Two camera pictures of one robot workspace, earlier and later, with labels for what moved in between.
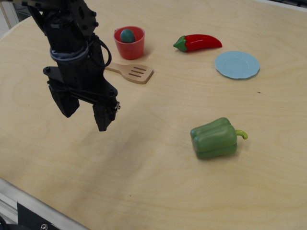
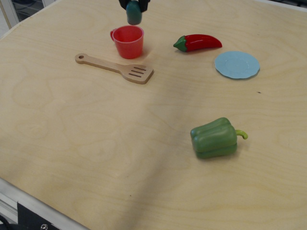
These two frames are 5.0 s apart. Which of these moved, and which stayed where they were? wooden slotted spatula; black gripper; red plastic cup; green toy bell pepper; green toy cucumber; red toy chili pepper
Moved: green toy cucumber; black gripper
Stayed: green toy bell pepper; wooden slotted spatula; red toy chili pepper; red plastic cup
